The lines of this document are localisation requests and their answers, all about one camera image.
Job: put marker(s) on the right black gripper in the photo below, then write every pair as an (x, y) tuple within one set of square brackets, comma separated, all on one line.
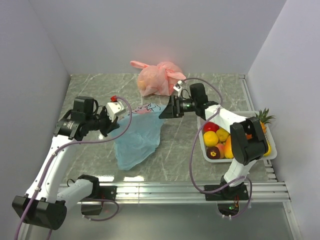
[(173, 109)]

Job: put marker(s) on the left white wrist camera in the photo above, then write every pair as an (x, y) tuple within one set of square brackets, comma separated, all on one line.
[(114, 110)]

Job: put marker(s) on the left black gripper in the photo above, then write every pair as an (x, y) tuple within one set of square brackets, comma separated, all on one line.
[(111, 126)]

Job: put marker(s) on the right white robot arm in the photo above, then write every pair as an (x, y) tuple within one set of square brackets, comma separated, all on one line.
[(248, 141)]

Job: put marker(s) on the yellow fake mango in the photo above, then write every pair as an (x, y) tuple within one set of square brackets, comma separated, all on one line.
[(228, 154)]

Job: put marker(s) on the dark fake mangosteen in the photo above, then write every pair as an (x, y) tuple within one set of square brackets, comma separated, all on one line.
[(213, 153)]

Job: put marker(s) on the yellow fake orange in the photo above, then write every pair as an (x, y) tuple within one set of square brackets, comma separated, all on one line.
[(210, 139)]

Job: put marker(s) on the fake peach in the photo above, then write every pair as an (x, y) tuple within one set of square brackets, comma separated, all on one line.
[(221, 148)]

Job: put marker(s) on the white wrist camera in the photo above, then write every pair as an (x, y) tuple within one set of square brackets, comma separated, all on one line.
[(114, 110), (178, 86)]

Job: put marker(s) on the fake pineapple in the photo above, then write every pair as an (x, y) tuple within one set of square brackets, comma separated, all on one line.
[(264, 118)]

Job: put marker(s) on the white plastic basket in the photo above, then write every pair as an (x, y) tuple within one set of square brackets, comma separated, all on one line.
[(268, 136)]

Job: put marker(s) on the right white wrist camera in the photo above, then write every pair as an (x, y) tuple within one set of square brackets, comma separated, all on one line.
[(178, 86)]

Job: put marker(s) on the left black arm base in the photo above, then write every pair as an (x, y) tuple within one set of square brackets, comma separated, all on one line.
[(94, 204)]

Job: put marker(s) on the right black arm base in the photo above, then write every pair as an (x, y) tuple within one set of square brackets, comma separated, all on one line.
[(233, 194)]

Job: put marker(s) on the aluminium rail frame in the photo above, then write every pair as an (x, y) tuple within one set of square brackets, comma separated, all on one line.
[(163, 178)]

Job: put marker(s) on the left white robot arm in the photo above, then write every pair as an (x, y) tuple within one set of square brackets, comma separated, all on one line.
[(43, 205)]

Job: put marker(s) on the blue plastic bag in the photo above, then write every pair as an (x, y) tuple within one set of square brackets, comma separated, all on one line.
[(142, 137)]

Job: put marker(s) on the red fake apple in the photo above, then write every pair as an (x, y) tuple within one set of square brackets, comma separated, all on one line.
[(210, 127)]

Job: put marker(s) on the small yellow fake fruit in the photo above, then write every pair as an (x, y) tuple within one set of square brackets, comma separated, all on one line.
[(269, 150)]

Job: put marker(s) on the pink tied plastic bag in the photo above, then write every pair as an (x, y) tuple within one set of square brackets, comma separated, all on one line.
[(157, 79)]

